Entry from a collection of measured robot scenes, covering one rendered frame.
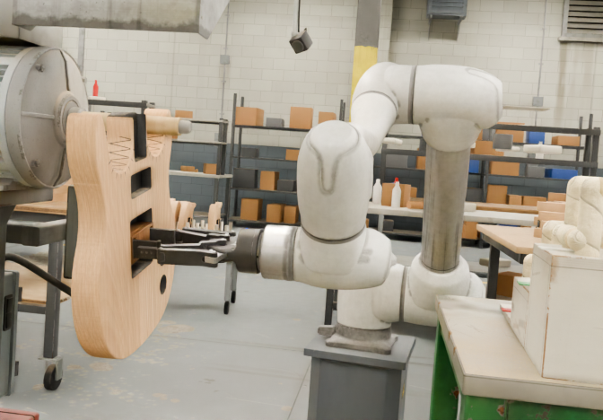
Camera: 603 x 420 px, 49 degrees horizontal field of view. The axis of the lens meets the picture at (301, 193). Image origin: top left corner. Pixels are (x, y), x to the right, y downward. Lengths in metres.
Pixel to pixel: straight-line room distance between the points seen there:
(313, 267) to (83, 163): 0.38
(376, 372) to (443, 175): 0.57
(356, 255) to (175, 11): 0.46
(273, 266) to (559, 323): 0.43
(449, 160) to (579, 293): 0.66
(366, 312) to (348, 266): 0.82
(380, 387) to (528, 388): 0.90
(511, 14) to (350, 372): 11.07
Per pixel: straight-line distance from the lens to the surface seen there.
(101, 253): 1.03
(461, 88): 1.48
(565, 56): 12.65
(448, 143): 1.52
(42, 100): 1.21
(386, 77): 1.50
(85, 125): 0.99
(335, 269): 1.05
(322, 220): 0.98
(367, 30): 8.15
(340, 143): 0.94
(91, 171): 1.00
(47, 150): 1.23
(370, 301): 1.85
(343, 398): 1.88
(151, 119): 1.20
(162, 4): 1.07
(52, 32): 1.35
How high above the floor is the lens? 1.21
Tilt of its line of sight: 3 degrees down
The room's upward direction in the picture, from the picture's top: 4 degrees clockwise
